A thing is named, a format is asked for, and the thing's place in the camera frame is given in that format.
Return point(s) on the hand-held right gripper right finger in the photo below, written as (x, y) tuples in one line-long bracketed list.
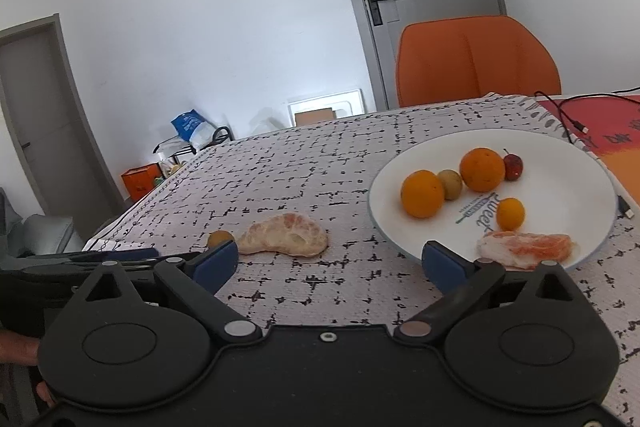
[(442, 264)]

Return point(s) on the grey-brown door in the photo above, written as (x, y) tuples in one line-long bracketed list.
[(45, 117)]

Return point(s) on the black trolley rack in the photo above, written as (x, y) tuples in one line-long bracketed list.
[(220, 134)]

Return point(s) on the orange chair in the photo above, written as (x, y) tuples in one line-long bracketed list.
[(475, 62)]

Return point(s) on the blue plastic bag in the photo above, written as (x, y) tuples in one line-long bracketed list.
[(187, 123)]

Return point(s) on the grey sofa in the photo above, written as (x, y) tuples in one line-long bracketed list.
[(40, 232)]

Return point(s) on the pale peeled pomelo piece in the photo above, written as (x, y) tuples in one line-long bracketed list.
[(282, 234)]

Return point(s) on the small orange kumquat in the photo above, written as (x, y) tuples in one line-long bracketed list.
[(510, 213), (220, 239)]

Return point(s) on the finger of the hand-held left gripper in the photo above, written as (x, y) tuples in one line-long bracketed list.
[(140, 265), (127, 253)]

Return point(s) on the white framed board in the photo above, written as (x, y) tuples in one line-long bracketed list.
[(345, 99)]

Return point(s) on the black-and-white patterned tablecloth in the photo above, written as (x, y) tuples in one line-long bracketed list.
[(310, 167)]

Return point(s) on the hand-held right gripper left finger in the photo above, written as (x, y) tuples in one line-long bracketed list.
[(216, 264)]

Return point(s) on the white plate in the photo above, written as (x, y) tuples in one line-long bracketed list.
[(565, 202)]

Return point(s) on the person's left hand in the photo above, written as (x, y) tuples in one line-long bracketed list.
[(17, 348)]

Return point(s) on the orange-fleshed peeled pomelo piece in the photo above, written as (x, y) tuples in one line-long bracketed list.
[(527, 249)]

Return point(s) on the small red fruit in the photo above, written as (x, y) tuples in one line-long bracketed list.
[(513, 166)]

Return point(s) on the brown round longan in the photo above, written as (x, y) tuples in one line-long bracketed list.
[(450, 184)]

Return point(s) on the orange printed mat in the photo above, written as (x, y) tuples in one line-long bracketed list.
[(617, 132)]

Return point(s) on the orange cardboard box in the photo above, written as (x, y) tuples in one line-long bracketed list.
[(140, 182)]

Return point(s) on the large orange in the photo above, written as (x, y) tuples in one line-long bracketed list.
[(422, 194), (481, 168)]

